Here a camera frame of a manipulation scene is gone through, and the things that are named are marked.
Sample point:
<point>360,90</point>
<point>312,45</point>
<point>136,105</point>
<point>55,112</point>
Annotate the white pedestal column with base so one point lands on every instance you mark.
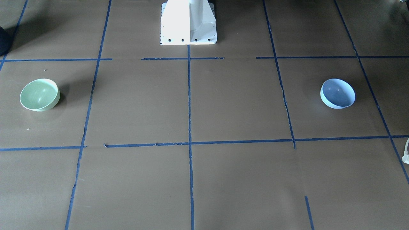
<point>188,22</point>

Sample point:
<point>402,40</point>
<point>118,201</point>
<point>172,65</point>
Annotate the white power plug with cable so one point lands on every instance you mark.
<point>405,158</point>

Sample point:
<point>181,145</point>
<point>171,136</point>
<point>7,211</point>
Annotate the green bowl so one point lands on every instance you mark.
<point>40,95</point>

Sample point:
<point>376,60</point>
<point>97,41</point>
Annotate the blue bowl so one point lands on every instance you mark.
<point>337,94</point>

